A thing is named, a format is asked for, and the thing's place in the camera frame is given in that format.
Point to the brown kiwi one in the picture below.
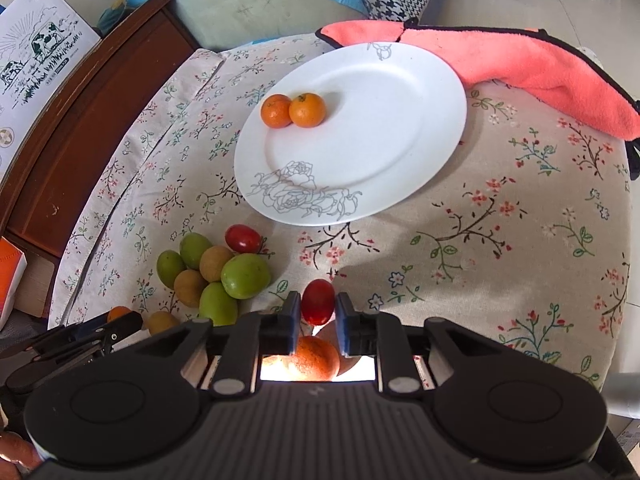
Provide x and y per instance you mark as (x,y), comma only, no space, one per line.
(160,321)

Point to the red cherry tomato one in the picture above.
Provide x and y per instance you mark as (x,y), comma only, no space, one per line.
(243,239)

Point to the green jujube four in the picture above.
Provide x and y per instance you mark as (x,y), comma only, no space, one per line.
(218,306)

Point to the green sofa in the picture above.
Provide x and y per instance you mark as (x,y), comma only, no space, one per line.
(221,25)

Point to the floral tablecloth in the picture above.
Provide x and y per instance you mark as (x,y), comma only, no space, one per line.
(522,236)

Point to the person right hand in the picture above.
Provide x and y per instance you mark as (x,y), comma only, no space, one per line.
(17,457)

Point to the orange gift box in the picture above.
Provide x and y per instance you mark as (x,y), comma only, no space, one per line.
(12,266)

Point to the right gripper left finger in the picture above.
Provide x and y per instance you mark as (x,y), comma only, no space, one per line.
(241,347)

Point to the white milk carton box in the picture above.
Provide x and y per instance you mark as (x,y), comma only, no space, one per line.
(42,41)

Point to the orange tangerine one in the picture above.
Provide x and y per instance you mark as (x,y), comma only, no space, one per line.
(274,111)

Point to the brown kiwi two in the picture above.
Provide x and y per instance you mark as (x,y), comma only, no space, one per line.
(188,286)

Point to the red cherry tomato two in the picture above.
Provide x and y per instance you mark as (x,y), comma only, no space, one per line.
(318,302)

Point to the orange tangerine two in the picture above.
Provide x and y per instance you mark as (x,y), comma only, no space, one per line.
(307,110)

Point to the pink towel black trim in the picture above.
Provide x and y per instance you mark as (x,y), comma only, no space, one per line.
(529,59)

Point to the orange tangerine three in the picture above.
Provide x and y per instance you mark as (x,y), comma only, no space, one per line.
(314,360)

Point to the green jujube two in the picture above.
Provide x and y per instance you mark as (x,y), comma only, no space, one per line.
(192,247)

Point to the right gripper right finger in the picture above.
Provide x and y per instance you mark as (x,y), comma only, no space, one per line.
(382,336)

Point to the orange tangerine five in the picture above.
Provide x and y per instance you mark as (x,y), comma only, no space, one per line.
(117,312)

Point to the green jujube one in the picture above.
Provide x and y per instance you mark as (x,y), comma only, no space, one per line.
(169,265)

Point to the brown kiwi three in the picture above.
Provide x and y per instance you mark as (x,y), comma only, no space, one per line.
(212,262)

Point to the green jujube three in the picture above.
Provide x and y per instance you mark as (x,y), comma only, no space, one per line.
(244,276)

